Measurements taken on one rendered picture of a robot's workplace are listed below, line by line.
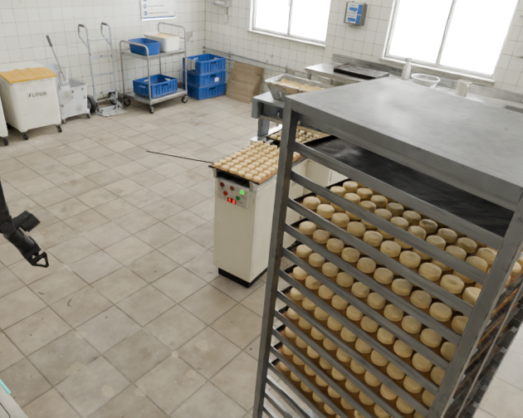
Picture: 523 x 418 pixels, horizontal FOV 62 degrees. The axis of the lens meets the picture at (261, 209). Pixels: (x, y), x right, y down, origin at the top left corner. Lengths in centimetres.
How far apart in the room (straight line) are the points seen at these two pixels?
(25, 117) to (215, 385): 414
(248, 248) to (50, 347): 136
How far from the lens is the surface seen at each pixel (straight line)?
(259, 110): 345
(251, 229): 291
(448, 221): 100
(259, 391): 187
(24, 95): 578
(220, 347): 286
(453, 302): 108
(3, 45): 632
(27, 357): 302
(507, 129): 120
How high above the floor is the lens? 214
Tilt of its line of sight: 31 degrees down
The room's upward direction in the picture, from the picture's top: 5 degrees clockwise
